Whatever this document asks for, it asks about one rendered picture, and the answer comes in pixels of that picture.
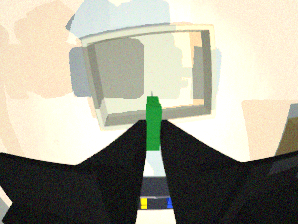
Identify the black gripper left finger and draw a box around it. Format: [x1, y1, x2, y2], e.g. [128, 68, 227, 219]
[0, 120, 146, 224]

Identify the blue fuse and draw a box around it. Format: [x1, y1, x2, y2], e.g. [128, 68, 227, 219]
[166, 197, 172, 208]

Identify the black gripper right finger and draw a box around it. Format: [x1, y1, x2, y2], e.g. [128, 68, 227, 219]
[160, 120, 298, 224]

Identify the yellow fuse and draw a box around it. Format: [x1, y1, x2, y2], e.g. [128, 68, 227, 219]
[141, 198, 146, 208]

